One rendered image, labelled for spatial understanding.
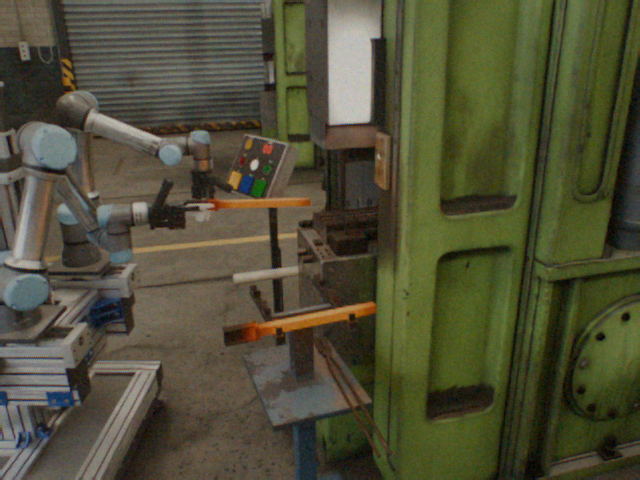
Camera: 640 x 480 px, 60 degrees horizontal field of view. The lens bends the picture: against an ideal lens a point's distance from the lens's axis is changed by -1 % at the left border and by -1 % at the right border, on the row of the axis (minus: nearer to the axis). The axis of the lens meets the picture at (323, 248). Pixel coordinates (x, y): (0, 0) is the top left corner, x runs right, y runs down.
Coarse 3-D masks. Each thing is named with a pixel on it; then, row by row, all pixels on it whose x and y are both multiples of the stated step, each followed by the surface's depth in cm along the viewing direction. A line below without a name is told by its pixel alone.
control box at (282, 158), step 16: (256, 144) 259; (272, 144) 251; (288, 144) 244; (272, 160) 248; (288, 160) 246; (256, 176) 253; (272, 176) 245; (288, 176) 248; (240, 192) 258; (272, 192) 245
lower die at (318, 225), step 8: (360, 208) 228; (368, 208) 226; (376, 208) 224; (352, 216) 214; (360, 216) 215; (376, 216) 216; (320, 224) 215; (328, 224) 208; (336, 224) 208; (344, 224) 209; (352, 224) 210; (360, 224) 211; (376, 224) 213; (320, 232) 217; (328, 232) 208; (328, 240) 209
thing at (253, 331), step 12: (324, 312) 157; (336, 312) 157; (348, 312) 157; (360, 312) 159; (372, 312) 160; (240, 324) 149; (252, 324) 149; (264, 324) 151; (276, 324) 151; (288, 324) 152; (300, 324) 153; (312, 324) 154; (228, 336) 147; (240, 336) 149; (252, 336) 150
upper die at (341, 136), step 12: (312, 120) 209; (312, 132) 211; (324, 132) 195; (336, 132) 195; (348, 132) 197; (360, 132) 198; (372, 132) 199; (324, 144) 197; (336, 144) 197; (348, 144) 198; (360, 144) 199; (372, 144) 201
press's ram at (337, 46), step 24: (312, 0) 190; (336, 0) 175; (360, 0) 177; (312, 24) 194; (336, 24) 177; (360, 24) 180; (312, 48) 197; (336, 48) 180; (360, 48) 182; (312, 72) 201; (336, 72) 183; (360, 72) 185; (312, 96) 205; (336, 96) 186; (360, 96) 188; (336, 120) 189; (360, 120) 191
